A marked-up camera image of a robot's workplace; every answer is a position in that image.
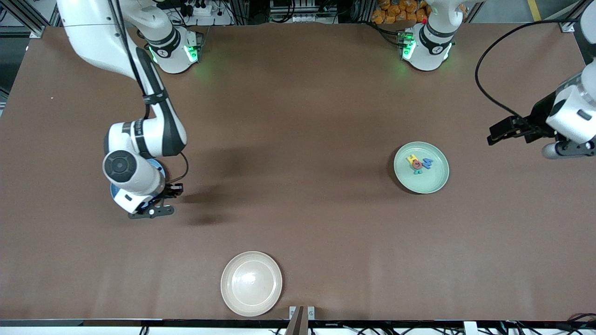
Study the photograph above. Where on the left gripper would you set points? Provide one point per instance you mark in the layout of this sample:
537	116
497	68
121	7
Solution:
541	115

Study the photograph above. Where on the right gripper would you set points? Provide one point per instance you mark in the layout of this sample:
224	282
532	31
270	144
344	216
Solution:
173	190

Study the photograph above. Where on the blue foam letter W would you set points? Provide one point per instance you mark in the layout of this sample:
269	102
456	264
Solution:
427	163

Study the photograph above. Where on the yellow foam letter H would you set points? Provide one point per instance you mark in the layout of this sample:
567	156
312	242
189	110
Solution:
411	160

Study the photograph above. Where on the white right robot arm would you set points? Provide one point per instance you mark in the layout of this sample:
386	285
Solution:
93	28

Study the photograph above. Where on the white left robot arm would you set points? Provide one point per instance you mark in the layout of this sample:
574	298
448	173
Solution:
428	51

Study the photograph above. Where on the blue plate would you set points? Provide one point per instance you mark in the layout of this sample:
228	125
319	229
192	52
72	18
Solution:
158	168

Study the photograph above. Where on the green plate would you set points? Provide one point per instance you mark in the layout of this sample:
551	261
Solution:
430	181

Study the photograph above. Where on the beige plate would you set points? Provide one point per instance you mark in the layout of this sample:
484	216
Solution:
251	284

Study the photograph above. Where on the orange packets bag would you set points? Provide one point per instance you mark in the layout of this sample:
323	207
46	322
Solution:
396	11

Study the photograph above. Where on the white power strip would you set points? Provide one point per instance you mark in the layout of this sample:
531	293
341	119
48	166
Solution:
214	18

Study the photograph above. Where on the aluminium frame post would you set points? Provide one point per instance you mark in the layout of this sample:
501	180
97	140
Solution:
568	29
28	21

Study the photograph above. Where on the metal camera pole bracket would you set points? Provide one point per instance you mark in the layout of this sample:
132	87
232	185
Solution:
301	321

